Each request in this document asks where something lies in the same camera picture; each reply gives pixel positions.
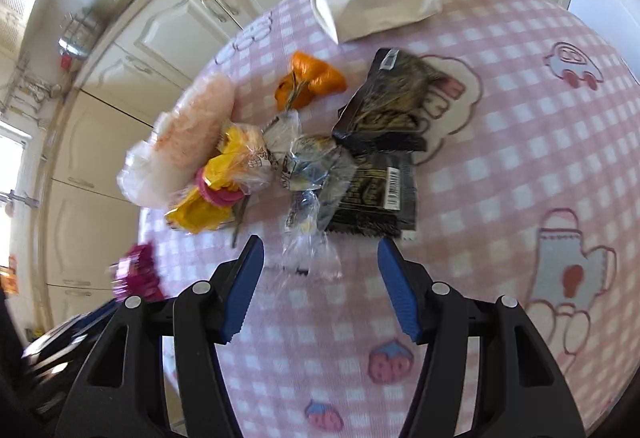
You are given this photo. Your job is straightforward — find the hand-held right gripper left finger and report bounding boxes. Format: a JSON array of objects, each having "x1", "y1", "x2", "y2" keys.
[{"x1": 55, "y1": 234, "x2": 265, "y2": 438}]

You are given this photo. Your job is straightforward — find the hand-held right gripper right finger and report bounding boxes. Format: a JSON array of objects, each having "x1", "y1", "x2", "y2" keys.
[{"x1": 377, "y1": 238, "x2": 586, "y2": 438}]

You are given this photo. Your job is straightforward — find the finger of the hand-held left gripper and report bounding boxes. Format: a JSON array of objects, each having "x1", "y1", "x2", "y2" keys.
[{"x1": 45, "y1": 301, "x2": 123, "y2": 344}]

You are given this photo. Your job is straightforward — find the magenta snack wrapper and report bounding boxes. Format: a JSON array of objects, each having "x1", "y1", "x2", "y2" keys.
[{"x1": 111, "y1": 243, "x2": 166, "y2": 303}]

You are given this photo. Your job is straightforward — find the clear plastic wrapper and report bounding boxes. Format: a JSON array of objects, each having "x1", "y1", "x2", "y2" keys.
[{"x1": 280, "y1": 133, "x2": 357, "y2": 279}]

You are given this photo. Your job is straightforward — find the thin green stem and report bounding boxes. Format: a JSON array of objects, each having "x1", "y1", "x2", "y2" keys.
[{"x1": 231, "y1": 195, "x2": 251, "y2": 248}]

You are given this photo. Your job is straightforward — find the yellow plastic wrapper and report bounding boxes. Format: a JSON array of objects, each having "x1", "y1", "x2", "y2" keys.
[{"x1": 165, "y1": 124, "x2": 275, "y2": 235}]

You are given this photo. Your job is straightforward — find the orange boxes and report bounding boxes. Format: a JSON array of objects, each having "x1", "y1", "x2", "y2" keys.
[{"x1": 0, "y1": 255, "x2": 21, "y2": 294}]

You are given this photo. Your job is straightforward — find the magenta round cap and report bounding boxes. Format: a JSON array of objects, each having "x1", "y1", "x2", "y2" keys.
[{"x1": 195, "y1": 167, "x2": 247, "y2": 209}]

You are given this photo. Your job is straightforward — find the flat black snack wrapper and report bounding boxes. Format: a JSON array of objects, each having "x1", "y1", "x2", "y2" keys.
[{"x1": 325, "y1": 151, "x2": 418, "y2": 241}]

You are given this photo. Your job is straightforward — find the steel faucet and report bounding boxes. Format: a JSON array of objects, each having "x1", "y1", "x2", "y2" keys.
[{"x1": 0, "y1": 191, "x2": 40, "y2": 210}]

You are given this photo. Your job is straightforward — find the clear printed wrapper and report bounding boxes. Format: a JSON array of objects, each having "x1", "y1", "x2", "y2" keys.
[{"x1": 260, "y1": 111, "x2": 302, "y2": 174}]

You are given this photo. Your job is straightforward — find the pink checkered tablecloth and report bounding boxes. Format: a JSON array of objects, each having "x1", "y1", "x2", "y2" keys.
[{"x1": 137, "y1": 0, "x2": 640, "y2": 438}]

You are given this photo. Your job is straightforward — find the kitchen window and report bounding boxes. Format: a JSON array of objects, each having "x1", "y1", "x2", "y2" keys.
[{"x1": 0, "y1": 121, "x2": 28, "y2": 269}]

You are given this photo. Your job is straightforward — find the pink white plastic bag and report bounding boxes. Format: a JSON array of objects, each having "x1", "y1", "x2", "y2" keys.
[{"x1": 116, "y1": 72, "x2": 236, "y2": 209}]

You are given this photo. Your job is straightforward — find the crumpled black snack wrapper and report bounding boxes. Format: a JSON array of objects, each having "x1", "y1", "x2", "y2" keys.
[{"x1": 332, "y1": 47, "x2": 453, "y2": 153}]

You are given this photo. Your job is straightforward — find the orange fruit peel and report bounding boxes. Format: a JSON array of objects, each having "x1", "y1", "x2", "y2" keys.
[{"x1": 274, "y1": 51, "x2": 347, "y2": 111}]

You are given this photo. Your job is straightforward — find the hanging utensil rack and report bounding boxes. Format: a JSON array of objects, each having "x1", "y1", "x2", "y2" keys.
[{"x1": 0, "y1": 63, "x2": 63, "y2": 129}]

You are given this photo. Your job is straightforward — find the cream kitchen cabinets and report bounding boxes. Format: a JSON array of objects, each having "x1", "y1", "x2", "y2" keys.
[{"x1": 37, "y1": 0, "x2": 586, "y2": 334}]

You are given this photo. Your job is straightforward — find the steel bowl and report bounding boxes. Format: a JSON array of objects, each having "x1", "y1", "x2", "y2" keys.
[{"x1": 57, "y1": 34, "x2": 93, "y2": 58}]

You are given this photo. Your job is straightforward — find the white range hood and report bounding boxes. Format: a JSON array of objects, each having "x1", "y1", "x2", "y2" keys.
[{"x1": 0, "y1": 0, "x2": 45, "y2": 54}]

